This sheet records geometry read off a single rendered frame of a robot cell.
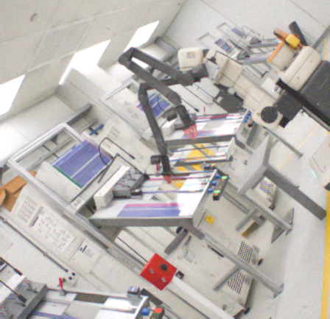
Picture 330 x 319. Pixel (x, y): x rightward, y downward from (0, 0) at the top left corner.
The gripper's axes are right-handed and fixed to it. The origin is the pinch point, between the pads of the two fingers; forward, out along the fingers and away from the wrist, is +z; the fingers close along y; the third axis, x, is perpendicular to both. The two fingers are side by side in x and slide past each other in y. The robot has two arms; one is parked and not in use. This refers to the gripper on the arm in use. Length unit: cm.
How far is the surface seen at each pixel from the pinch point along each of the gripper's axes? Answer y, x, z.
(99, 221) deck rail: 48, -34, 5
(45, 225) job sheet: 48, -78, 8
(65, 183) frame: 38, -60, -18
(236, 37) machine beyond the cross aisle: -607, -53, -19
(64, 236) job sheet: 48, -65, 18
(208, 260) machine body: 30, 29, 45
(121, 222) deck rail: 48, -18, 5
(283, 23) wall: -760, 30, -21
